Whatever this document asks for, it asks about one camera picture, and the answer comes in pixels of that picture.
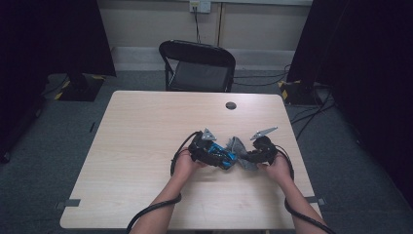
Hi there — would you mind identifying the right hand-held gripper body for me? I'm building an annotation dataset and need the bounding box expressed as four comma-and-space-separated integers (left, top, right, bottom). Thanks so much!
247, 126, 280, 165

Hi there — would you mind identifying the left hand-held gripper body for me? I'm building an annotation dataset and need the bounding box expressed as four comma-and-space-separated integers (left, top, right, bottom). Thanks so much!
188, 128, 219, 166

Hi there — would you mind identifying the blue toy car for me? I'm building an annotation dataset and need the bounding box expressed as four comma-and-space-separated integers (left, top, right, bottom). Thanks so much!
207, 141, 239, 171

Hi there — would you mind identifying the grey cloth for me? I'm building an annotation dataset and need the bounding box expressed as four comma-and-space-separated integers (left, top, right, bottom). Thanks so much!
225, 136, 261, 173

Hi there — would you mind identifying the person's left hand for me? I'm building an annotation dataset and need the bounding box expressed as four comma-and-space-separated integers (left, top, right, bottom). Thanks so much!
170, 147, 207, 178

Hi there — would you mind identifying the person's right hand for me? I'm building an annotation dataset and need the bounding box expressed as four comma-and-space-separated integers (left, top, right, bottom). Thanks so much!
257, 152, 294, 185

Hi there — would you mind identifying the black stand base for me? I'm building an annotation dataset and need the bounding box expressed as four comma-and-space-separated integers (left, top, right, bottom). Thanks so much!
53, 72, 106, 102
278, 79, 322, 106

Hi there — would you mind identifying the grey tape piece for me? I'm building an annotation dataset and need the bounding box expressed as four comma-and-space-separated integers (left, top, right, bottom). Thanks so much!
55, 198, 82, 210
304, 196, 326, 206

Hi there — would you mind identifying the black folding chair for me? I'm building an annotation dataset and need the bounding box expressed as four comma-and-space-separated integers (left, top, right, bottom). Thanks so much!
158, 39, 237, 94

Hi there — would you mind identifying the dark curtain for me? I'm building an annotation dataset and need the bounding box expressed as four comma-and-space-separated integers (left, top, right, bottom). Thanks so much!
286, 0, 413, 209
0, 0, 117, 164

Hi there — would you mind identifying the black floor cable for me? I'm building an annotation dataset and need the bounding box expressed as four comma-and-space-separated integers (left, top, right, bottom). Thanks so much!
233, 63, 292, 80
233, 77, 287, 88
290, 91, 336, 141

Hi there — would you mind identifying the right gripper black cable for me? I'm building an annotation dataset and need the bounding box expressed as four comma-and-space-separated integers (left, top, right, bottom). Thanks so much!
276, 144, 337, 234

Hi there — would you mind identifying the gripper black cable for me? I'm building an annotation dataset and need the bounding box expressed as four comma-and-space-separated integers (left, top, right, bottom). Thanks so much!
276, 144, 337, 234
126, 130, 203, 234

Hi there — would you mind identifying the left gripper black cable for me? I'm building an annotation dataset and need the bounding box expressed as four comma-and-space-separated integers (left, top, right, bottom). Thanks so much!
126, 130, 203, 234

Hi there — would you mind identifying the black plugged wall cable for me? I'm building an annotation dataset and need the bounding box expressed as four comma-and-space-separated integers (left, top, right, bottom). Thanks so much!
193, 6, 202, 44

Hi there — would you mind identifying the thin wall conduit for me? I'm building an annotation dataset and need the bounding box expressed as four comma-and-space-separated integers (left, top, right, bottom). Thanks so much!
216, 2, 226, 47

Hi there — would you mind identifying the white wall socket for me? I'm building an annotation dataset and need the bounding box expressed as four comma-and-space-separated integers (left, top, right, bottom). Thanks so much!
189, 0, 212, 14

